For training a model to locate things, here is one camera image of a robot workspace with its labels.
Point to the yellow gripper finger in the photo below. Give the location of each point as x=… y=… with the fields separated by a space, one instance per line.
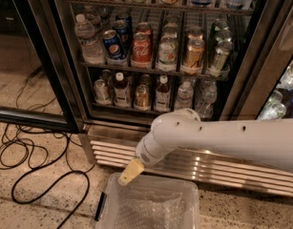
x=133 y=170

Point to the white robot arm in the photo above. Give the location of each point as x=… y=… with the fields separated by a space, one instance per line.
x=268 y=142

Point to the gold can bottom shelf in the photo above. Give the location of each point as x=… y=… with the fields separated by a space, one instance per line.
x=142 y=100

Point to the brown juice bottle right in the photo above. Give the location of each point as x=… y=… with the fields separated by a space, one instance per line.
x=163 y=93

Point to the brown juice bottle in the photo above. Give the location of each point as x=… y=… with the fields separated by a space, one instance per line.
x=163 y=93
x=122 y=91

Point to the brown juice bottle left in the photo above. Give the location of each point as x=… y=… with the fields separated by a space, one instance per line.
x=122 y=91

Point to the silver can bottom shelf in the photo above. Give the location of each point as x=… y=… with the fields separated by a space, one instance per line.
x=102 y=94

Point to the clear water bottle bottom left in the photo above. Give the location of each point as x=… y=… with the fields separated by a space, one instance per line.
x=184 y=96

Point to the clear water bottle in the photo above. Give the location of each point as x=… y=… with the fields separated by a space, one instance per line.
x=184 y=96
x=205 y=103

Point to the clear water bottle bottom right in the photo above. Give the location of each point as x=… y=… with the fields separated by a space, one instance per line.
x=205 y=103

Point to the stainless steel fridge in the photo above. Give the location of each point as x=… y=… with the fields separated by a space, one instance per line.
x=232 y=53

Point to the open glass fridge door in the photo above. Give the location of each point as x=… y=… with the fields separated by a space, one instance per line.
x=35 y=84

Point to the clear water bottle middle shelf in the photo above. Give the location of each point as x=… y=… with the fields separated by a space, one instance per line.
x=88 y=39

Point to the clear plastic storage bin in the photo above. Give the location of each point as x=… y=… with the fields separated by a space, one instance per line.
x=108 y=206

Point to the bubble wrap sheet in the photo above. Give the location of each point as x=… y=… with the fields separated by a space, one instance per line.
x=148 y=210

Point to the red Coca-Cola can front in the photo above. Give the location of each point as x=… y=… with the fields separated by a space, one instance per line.
x=141 y=52

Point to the blue Pepsi can front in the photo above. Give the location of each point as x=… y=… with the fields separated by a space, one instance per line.
x=113 y=45

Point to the white green soda can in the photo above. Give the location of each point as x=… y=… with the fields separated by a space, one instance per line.
x=167 y=50

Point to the gold soda can front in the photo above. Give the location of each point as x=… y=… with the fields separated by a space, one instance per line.
x=194 y=53

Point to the white can right door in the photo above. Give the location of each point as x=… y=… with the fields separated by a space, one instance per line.
x=273 y=110

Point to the green silver soda can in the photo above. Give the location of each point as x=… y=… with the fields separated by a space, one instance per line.
x=220 y=55

